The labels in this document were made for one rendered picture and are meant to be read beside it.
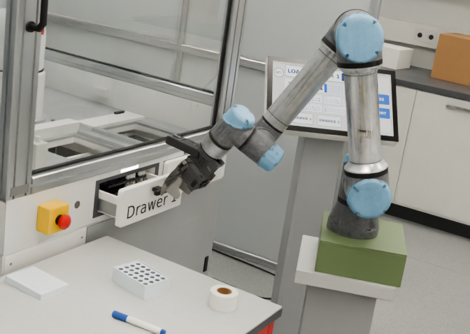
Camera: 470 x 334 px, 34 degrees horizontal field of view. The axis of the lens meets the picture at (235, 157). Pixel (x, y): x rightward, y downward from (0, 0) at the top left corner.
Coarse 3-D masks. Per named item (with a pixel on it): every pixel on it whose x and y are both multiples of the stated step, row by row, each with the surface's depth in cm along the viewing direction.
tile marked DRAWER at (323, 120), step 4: (320, 116) 293; (324, 116) 293; (328, 116) 294; (332, 116) 294; (336, 116) 294; (320, 120) 292; (324, 120) 293; (328, 120) 293; (332, 120) 293; (336, 120) 294; (340, 120) 294; (320, 124) 292; (324, 124) 292; (328, 124) 292; (332, 124) 292; (336, 124) 293; (340, 124) 293
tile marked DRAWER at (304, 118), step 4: (300, 112) 292; (304, 112) 292; (300, 116) 292; (304, 116) 292; (308, 116) 292; (312, 116) 292; (296, 120) 291; (300, 120) 291; (304, 120) 291; (308, 120) 291; (312, 120) 292; (312, 124) 291
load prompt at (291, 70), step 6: (288, 66) 299; (294, 66) 300; (300, 66) 300; (288, 72) 298; (294, 72) 299; (336, 72) 302; (342, 72) 302; (330, 78) 300; (336, 78) 301; (342, 78) 301
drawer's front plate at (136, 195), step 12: (156, 180) 222; (120, 192) 210; (132, 192) 214; (144, 192) 219; (180, 192) 235; (120, 204) 211; (132, 204) 215; (156, 204) 226; (168, 204) 231; (120, 216) 212; (132, 216) 217; (144, 216) 222
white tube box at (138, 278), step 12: (132, 264) 198; (144, 264) 198; (120, 276) 192; (132, 276) 191; (144, 276) 192; (156, 276) 193; (132, 288) 190; (144, 288) 187; (156, 288) 189; (168, 288) 193
